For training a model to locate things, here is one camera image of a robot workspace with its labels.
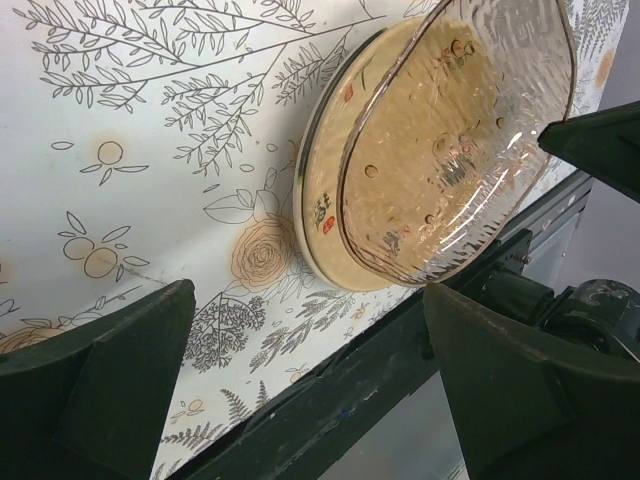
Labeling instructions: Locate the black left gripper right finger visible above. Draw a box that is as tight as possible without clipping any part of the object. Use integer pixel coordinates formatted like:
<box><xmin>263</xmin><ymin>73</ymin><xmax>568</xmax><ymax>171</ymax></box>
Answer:
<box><xmin>424</xmin><ymin>284</ymin><xmax>639</xmax><ymax>479</ymax></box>

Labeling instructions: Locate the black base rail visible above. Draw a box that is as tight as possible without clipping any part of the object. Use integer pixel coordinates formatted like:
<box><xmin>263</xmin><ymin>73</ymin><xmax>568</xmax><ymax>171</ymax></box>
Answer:
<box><xmin>169</xmin><ymin>169</ymin><xmax>596</xmax><ymax>480</ymax></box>

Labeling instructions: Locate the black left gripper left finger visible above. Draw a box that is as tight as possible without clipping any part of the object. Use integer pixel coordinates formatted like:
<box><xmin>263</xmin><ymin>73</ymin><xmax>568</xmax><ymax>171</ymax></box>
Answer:
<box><xmin>1</xmin><ymin>279</ymin><xmax>195</xmax><ymax>479</ymax></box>

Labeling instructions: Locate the cream gold-rimmed small plate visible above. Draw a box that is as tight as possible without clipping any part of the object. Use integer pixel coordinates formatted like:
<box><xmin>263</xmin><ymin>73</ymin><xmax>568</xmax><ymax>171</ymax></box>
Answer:
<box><xmin>293</xmin><ymin>17</ymin><xmax>425</xmax><ymax>292</ymax></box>

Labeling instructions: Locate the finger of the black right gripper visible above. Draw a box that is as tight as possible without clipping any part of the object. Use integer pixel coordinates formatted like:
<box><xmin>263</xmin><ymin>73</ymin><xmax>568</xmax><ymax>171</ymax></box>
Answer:
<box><xmin>538</xmin><ymin>101</ymin><xmax>640</xmax><ymax>202</ymax></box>

